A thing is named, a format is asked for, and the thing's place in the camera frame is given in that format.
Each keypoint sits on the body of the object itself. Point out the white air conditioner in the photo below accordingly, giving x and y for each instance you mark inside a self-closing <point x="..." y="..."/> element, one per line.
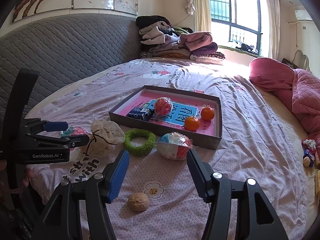
<point x="302" y="15"/>

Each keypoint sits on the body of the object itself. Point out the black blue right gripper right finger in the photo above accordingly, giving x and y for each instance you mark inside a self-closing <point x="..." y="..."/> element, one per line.
<point x="256" y="217"/>

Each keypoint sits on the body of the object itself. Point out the large orange tangerine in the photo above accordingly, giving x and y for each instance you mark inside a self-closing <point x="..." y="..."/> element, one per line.
<point x="192" y="123"/>

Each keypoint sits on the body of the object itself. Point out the small orange tangerine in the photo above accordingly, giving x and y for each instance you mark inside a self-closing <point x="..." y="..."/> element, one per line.
<point x="207" y="113"/>

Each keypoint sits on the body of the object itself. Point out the pink patterned bed sheet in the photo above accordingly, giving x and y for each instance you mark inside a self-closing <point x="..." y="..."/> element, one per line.
<point x="260" y="140"/>

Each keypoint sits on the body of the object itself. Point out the cream curtain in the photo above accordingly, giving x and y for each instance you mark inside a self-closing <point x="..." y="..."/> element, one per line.
<point x="200" y="9"/>
<point x="273" y="7"/>

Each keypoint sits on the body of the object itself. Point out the dark framed window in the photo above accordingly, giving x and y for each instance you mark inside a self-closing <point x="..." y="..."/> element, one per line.
<point x="237" y="24"/>

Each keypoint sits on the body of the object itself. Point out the cream left curtain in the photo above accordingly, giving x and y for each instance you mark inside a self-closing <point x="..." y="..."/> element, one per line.
<point x="200" y="9"/>

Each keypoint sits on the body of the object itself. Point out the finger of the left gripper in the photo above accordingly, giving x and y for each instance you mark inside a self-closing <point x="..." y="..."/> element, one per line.
<point x="41" y="143"/>
<point x="36" y="126"/>

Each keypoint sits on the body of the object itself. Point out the cream drawstring pouch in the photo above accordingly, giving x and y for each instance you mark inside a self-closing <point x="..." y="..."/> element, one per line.
<point x="105" y="134"/>

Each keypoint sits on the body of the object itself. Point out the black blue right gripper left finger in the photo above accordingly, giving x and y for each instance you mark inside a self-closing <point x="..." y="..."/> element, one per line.
<point x="61" y="216"/>

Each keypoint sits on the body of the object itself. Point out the red white blue wrapped toy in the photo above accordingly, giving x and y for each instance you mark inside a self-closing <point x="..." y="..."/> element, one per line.
<point x="174" y="146"/>

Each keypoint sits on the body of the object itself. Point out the grey shallow cardboard box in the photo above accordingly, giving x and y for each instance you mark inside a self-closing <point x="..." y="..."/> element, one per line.
<point x="204" y="141"/>

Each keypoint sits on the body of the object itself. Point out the pink quilted blanket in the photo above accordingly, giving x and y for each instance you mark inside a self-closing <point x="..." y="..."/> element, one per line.
<point x="297" y="89"/>

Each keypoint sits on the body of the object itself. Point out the dark blue small carton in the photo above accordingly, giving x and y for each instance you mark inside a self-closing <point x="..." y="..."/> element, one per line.
<point x="140" y="113"/>

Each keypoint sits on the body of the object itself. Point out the small colourful doll toy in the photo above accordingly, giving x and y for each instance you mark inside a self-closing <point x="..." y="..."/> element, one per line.
<point x="309" y="148"/>

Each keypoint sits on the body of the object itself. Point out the red ball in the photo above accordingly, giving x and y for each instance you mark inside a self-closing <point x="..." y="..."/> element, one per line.
<point x="162" y="107"/>

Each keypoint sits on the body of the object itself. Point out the person's left hand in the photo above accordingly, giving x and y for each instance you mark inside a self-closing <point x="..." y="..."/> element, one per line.
<point x="28" y="174"/>

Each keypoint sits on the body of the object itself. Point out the brown walnut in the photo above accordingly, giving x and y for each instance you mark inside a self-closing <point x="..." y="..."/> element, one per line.
<point x="138" y="202"/>

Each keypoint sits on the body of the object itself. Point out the grey quilted headboard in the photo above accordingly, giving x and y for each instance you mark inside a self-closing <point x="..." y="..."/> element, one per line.
<point x="65" y="49"/>

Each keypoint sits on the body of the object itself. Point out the pile of folded clothes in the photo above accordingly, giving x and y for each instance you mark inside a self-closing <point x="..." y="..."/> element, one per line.
<point x="159" y="38"/>

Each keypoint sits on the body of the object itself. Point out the cream right curtain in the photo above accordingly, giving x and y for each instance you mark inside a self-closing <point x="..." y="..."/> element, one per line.
<point x="273" y="7"/>

